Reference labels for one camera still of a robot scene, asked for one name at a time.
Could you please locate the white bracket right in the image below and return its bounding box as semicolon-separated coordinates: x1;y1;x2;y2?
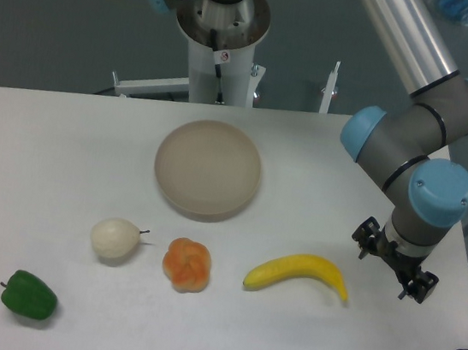
318;61;341;114

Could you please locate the yellow banana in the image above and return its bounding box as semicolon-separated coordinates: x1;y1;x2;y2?
242;253;348;302

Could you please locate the white bracket left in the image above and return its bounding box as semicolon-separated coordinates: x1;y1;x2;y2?
111;70;189;97

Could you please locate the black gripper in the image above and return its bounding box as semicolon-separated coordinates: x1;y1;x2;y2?
351;217;440;304

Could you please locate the green bell pepper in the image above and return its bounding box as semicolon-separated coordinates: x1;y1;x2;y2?
0;270;58;321

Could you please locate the beige round plate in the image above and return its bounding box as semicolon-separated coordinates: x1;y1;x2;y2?
154;120;262;222

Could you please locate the black cable on pedestal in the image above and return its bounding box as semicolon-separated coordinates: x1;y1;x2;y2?
199;27;233;105

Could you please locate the white pear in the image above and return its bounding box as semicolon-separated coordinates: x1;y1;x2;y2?
90;217;151;266

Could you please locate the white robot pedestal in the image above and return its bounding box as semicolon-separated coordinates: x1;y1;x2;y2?
177;0;271;108

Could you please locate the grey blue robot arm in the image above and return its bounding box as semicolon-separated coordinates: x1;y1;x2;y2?
148;0;468;302

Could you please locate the white bracket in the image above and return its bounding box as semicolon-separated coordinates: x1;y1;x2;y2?
318;61;341;114
111;70;189;97

